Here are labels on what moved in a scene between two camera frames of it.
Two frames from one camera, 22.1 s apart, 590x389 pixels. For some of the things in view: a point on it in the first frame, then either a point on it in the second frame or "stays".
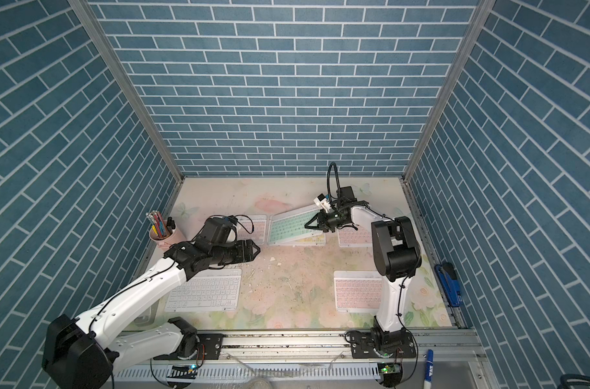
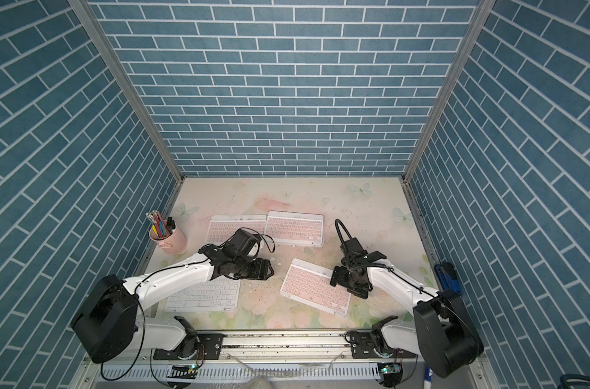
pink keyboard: x=352 y=237 to x=310 y=284
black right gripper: x=322 y=220 to x=338 y=276
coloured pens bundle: x=160 y=226 stays
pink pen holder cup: x=173 y=237 stays
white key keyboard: x=212 y=290 stays
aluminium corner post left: x=91 y=23 stays
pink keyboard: x=357 y=291 to x=291 y=228
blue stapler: x=451 y=286 stays
